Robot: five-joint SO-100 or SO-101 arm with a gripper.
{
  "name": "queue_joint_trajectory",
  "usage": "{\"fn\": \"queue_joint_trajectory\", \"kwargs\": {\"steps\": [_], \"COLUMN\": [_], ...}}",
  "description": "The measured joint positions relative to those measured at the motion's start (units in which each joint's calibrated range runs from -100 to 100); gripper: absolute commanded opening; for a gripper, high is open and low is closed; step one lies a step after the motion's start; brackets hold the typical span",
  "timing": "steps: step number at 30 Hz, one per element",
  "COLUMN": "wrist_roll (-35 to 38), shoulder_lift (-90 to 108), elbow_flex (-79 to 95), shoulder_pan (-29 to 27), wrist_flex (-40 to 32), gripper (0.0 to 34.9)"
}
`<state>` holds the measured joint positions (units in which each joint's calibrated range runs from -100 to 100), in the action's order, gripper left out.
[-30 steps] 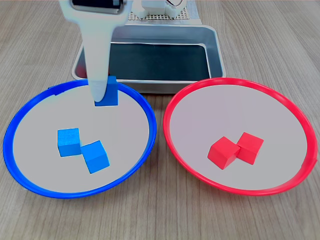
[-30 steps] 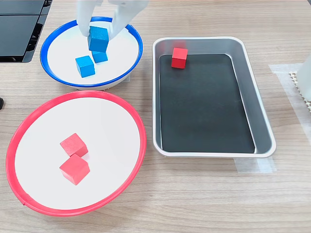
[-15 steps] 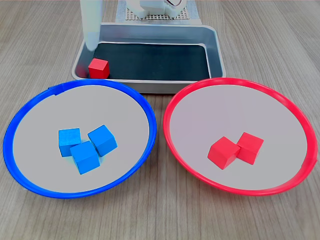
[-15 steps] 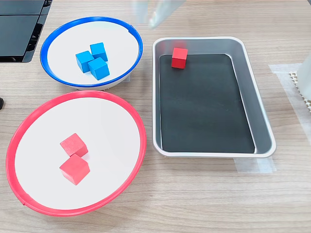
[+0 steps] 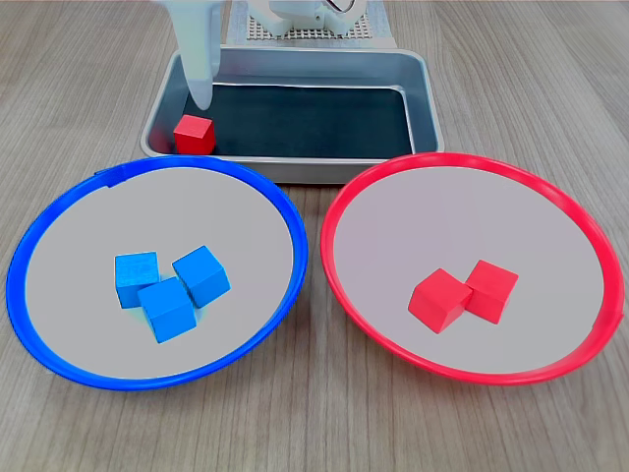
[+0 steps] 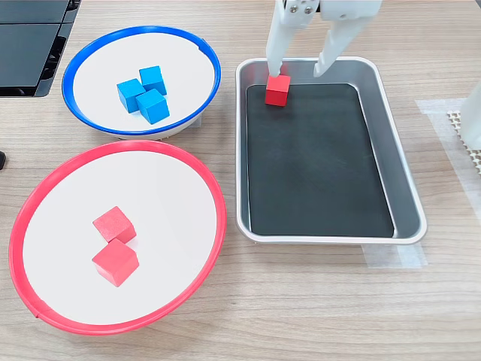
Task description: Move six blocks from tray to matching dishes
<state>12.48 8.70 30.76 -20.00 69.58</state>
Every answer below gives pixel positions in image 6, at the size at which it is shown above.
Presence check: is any red cube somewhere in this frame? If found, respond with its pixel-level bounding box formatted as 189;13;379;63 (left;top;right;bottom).
91;238;141;289
264;74;292;108
92;205;137;244

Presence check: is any blue cube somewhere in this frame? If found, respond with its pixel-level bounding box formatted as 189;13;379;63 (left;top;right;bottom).
116;77;147;114
135;88;171;126
138;65;168;96

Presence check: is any steel tray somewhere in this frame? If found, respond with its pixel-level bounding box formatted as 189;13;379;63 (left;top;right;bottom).
235;56;428;246

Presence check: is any black mat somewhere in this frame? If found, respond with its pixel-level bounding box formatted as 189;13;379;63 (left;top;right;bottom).
246;83;395;238

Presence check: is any translucent plastic sheet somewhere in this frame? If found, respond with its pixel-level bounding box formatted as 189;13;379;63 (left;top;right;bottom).
415;97;481;223

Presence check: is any pale perforated plate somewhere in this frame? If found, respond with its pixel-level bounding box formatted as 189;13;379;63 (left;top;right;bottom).
446;110;481;176

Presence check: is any white plate with blue rim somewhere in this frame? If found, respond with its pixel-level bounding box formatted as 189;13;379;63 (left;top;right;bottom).
62;25;222;142

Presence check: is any white plate with red rim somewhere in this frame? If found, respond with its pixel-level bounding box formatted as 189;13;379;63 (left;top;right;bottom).
8;139;228;337

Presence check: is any clear tape strip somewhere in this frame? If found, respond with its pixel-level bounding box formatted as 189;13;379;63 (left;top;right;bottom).
362;243;428;269

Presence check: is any black electronic device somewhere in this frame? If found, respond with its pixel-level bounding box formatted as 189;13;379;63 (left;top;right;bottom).
0;0;82;99

